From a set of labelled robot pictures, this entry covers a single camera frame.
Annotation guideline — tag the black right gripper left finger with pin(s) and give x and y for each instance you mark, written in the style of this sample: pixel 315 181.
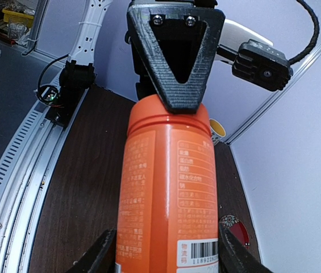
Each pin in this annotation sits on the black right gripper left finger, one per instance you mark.
pixel 100 257

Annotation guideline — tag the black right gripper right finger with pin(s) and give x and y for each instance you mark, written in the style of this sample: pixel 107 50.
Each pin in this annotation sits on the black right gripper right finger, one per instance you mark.
pixel 234 257

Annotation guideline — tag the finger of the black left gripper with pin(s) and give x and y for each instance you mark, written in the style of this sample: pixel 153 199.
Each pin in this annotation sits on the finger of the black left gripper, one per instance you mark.
pixel 177 46
pixel 145 86

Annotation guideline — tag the orange pill bottle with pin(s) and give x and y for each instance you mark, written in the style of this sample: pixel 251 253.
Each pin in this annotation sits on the orange pill bottle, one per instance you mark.
pixel 168 206

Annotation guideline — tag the red floral plate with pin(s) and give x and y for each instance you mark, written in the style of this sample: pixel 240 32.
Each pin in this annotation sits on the red floral plate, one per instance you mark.
pixel 237 228

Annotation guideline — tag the yellow interior patterned mug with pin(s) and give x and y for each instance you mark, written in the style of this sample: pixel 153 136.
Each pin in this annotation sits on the yellow interior patterned mug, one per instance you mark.
pixel 217 131

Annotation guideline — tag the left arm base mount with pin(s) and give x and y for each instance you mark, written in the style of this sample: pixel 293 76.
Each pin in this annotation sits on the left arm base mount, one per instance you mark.
pixel 63 100

